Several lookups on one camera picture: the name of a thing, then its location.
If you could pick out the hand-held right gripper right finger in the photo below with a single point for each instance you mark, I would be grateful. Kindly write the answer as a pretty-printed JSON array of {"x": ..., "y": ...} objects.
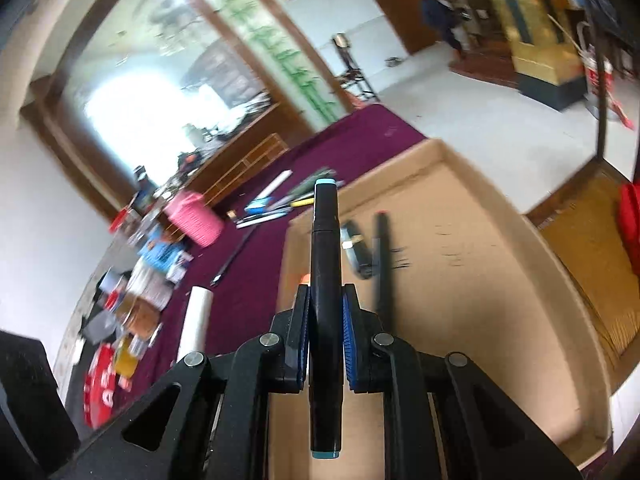
[{"x": 348, "y": 340}]

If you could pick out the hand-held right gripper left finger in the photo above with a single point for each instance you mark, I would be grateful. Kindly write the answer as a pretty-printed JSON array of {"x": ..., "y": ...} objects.
[{"x": 301, "y": 340}]

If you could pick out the black marker red caps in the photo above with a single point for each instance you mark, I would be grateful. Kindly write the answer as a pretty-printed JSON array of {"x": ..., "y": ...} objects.
[{"x": 384, "y": 265}]

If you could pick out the black marker blue caps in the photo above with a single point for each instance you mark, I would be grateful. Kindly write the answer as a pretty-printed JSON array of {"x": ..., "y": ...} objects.
[{"x": 325, "y": 260}]

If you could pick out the black lipstick gold band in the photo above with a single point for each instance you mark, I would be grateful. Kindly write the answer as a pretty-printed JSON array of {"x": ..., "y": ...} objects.
[{"x": 357, "y": 250}]

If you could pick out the white marker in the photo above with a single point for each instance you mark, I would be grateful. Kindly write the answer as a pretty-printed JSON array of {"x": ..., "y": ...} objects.
[{"x": 195, "y": 320}]

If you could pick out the cardboard box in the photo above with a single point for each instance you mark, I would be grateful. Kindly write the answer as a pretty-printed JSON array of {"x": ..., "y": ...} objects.
[{"x": 475, "y": 285}]

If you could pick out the purple velvet tablecloth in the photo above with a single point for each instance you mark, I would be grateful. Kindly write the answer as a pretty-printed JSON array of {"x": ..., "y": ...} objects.
[{"x": 250, "y": 285}]

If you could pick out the slim black pen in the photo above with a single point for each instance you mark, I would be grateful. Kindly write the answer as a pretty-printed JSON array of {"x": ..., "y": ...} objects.
[{"x": 235, "y": 255}]

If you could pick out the white pen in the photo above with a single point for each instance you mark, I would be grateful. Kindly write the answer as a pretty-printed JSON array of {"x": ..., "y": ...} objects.
[{"x": 260, "y": 220}]

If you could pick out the yellow pen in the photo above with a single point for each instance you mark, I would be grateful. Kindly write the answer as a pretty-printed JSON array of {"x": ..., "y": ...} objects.
[{"x": 300, "y": 203}]

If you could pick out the small blue box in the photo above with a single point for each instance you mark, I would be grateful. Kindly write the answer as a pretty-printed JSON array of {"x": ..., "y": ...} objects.
[{"x": 257, "y": 205}]

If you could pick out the green pen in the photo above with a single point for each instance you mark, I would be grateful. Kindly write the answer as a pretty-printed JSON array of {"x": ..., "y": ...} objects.
[{"x": 307, "y": 185}]

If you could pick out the white stick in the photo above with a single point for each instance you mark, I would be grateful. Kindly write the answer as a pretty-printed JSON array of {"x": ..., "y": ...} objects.
[{"x": 272, "y": 187}]

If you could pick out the orange print box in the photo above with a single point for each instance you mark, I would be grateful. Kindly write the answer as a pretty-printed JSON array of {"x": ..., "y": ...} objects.
[{"x": 140, "y": 315}]

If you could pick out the blue white package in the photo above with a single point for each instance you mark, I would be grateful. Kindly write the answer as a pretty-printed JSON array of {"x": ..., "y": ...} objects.
[{"x": 160, "y": 255}]

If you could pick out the yellow packet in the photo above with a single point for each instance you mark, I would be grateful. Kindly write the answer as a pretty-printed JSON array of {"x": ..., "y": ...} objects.
[{"x": 127, "y": 360}]

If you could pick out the wooden counter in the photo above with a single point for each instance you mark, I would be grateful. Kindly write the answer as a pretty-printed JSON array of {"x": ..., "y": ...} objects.
[{"x": 240, "y": 160}]

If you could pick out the red package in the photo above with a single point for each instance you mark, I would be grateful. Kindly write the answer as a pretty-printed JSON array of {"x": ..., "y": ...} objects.
[{"x": 102, "y": 390}]

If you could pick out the dark wooden chair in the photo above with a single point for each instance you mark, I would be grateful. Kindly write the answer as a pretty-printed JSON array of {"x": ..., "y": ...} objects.
[{"x": 350, "y": 67}]

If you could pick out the red cloth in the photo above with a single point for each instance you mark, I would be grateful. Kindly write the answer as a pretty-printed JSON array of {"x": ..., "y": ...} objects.
[{"x": 630, "y": 225}]

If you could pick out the wooden door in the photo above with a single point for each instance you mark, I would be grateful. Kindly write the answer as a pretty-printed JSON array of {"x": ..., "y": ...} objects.
[{"x": 390, "y": 0}]

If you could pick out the gold black pillar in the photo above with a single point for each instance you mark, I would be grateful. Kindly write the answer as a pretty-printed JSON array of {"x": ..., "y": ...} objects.
[{"x": 540, "y": 55}]

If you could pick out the white red bucket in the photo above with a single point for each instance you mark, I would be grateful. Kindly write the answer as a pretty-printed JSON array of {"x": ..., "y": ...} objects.
[{"x": 597, "y": 72}]

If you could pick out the bamboo wall painting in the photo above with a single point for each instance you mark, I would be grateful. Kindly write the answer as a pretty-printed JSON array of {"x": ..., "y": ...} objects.
[{"x": 280, "y": 45}]

